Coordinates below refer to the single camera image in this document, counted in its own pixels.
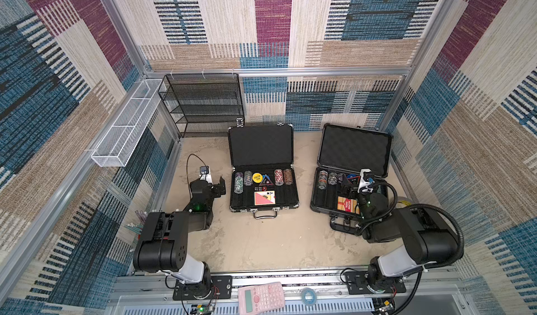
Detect grey poker case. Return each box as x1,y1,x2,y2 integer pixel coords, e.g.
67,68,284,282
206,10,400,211
310,124,397,242

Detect black poker case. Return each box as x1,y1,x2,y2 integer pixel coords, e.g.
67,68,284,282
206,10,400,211
227,123,300,219

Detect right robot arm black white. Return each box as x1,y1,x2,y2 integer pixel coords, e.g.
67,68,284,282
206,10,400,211
341,170,465,294

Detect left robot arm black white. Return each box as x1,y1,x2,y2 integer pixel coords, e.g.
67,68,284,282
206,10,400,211
133,177,226,300

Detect poker chips in black case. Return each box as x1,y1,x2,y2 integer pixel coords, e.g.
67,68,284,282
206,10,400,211
233,168,295,194

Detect orange card deck box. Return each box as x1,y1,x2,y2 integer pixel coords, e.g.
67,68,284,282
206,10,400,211
336,196,359,214

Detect grey yellow tape roll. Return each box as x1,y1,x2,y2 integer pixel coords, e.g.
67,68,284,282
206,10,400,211
397,197,413,208

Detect pink card deck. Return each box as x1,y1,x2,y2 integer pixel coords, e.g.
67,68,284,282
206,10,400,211
254,191,276,206

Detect blue tape roll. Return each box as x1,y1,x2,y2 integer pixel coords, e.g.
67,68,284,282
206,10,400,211
301,288,317,307

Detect pink calculator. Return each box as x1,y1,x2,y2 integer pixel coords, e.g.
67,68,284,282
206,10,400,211
238,282,285,315

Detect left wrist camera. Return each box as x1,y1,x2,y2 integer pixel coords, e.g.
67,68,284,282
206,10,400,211
199,165,213,185

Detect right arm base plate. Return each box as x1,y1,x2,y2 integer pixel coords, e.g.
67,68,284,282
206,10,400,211
340,269,407,295

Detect black wire mesh shelf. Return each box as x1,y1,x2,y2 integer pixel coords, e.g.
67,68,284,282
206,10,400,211
159,73,246,138

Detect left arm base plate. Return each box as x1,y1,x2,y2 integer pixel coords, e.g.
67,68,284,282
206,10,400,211
172,275,233,302

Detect white wire mesh basket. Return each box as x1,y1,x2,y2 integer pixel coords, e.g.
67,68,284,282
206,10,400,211
91,79,162,168

